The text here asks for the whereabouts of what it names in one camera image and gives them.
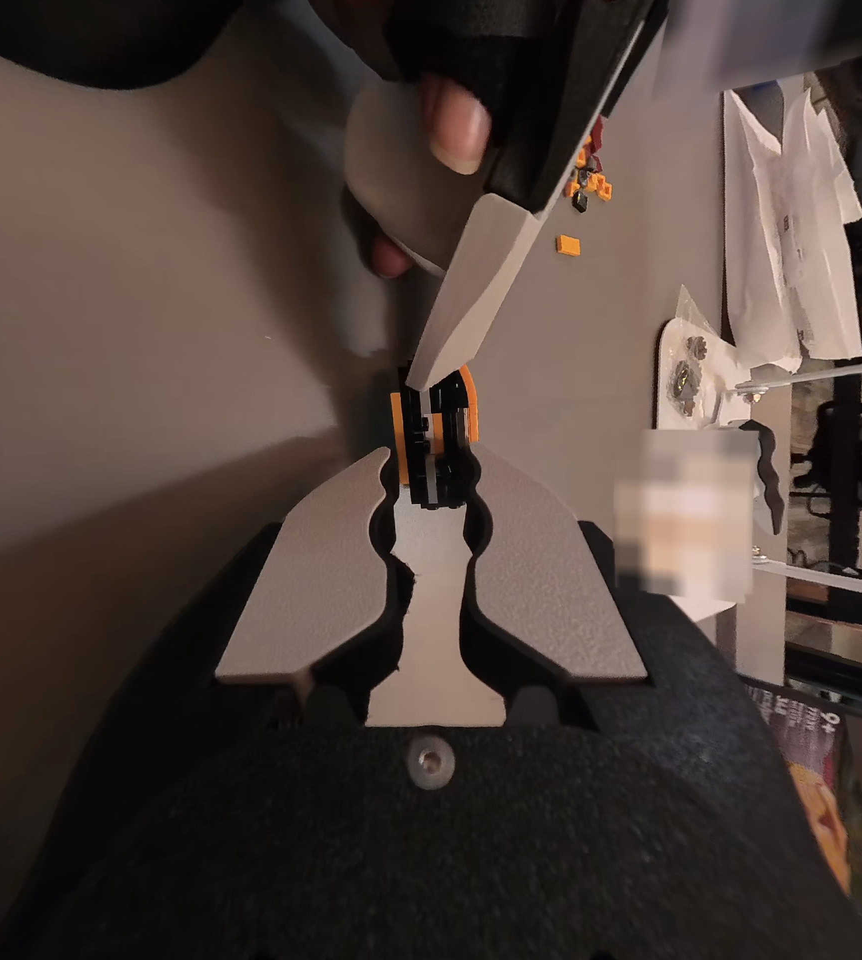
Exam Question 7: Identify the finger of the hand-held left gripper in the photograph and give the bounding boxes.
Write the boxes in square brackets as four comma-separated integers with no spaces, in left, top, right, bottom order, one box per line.
[407,192,553,393]

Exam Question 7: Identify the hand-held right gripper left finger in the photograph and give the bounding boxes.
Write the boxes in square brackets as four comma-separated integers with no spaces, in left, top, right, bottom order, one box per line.
[215,445,411,688]

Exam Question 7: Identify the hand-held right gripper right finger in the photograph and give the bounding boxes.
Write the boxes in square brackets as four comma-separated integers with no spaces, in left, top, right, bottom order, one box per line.
[462,441,649,685]

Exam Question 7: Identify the orange black lego car assembly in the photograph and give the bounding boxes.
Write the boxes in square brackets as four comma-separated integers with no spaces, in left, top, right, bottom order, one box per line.
[389,360,481,513]

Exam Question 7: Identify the person's left forearm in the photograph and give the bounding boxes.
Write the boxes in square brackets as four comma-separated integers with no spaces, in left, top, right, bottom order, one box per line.
[0,0,402,93]

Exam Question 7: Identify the pile of small lego pieces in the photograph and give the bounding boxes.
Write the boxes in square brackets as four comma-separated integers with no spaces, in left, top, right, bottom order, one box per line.
[564,123,618,217]

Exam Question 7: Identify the plastic bag with lego wheels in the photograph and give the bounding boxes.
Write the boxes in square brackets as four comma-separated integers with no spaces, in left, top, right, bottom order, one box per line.
[654,283,748,435]

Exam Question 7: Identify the lego box with yellow car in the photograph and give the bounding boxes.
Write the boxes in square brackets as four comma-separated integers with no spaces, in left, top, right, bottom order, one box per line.
[742,678,862,901]

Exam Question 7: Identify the person's left hand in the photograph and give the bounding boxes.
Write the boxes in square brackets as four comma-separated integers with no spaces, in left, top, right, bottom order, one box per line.
[367,69,493,282]

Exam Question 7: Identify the black wavy rubber strip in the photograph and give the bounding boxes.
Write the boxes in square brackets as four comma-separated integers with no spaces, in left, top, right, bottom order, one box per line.
[734,418,786,537]

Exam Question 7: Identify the white paper sheets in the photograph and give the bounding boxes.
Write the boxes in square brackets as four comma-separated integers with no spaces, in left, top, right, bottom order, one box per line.
[722,88,862,370]

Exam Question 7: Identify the clear acrylic stand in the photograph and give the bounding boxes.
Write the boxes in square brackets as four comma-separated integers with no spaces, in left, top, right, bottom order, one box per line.
[731,358,862,601]

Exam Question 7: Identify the black office chair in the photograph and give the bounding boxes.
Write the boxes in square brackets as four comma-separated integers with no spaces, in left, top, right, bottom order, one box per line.
[794,396,862,520]

